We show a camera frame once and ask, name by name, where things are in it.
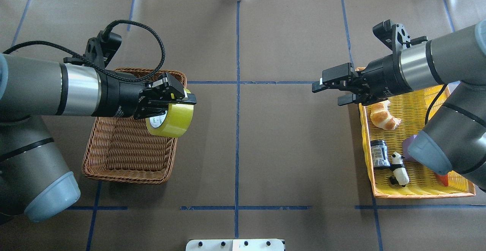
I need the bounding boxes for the yellow plastic basket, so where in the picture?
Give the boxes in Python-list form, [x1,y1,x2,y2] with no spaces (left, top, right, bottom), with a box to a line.
[358,85,476,199]

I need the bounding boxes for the black braided cable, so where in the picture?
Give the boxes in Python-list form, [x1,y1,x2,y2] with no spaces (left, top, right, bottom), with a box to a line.
[3,20,166,83]

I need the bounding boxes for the toy croissant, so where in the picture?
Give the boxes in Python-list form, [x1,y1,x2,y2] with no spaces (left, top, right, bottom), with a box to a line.
[370,100,402,131]

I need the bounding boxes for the purple foam cube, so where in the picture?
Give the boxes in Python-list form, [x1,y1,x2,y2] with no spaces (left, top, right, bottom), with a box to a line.
[402,134,418,163]

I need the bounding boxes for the yellow tape roll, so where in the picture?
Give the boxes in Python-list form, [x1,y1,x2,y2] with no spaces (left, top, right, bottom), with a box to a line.
[145,103,194,137]

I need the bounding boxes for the toy carrot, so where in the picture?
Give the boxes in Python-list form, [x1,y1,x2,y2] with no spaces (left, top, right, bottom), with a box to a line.
[434,173,449,187]

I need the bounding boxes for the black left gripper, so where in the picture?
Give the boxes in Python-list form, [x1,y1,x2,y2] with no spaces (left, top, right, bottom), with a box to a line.
[99,71,197,120]

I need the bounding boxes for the brown wicker basket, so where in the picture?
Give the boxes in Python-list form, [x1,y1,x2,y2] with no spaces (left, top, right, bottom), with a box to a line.
[81,68,192,184]

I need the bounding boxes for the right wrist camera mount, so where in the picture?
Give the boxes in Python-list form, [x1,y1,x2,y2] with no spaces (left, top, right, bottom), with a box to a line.
[372,19,428,53]

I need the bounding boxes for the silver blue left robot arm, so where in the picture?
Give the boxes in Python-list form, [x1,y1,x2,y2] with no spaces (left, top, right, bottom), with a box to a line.
[1,54,197,224]

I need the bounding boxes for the small dark can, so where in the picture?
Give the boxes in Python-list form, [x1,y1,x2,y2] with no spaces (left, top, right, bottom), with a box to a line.
[370,140,391,170]

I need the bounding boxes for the panda figurine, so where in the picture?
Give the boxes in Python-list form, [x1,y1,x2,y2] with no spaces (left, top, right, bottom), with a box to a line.
[389,151,410,187]

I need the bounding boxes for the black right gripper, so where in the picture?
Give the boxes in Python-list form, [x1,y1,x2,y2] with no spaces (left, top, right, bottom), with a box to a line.
[312,54,413,106]

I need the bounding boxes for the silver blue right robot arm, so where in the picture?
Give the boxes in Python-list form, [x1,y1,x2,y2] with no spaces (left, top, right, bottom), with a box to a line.
[311,20,486,191]

